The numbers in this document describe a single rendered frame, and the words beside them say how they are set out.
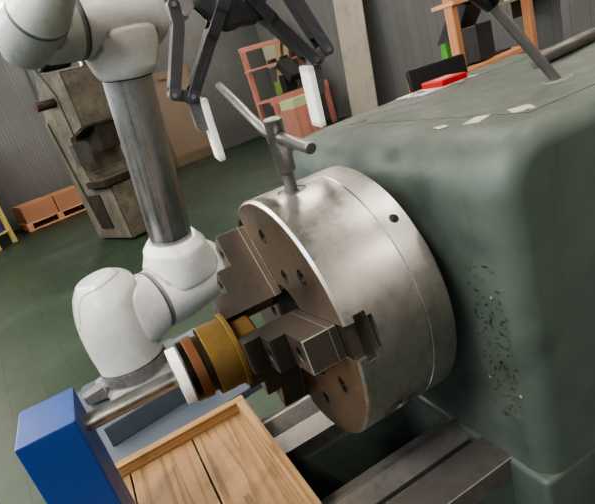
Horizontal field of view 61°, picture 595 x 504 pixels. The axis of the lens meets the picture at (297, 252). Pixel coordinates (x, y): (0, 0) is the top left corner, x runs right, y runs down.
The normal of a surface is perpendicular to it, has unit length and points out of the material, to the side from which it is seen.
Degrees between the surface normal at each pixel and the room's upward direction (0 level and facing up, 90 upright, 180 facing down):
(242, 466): 0
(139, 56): 108
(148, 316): 88
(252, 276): 51
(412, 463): 30
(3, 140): 90
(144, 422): 90
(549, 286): 90
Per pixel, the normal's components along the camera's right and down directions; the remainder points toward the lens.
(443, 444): -0.04, -0.69
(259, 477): -0.29, -0.90
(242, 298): 0.15, -0.42
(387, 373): 0.47, 0.33
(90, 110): 0.73, 0.05
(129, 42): 0.68, 0.40
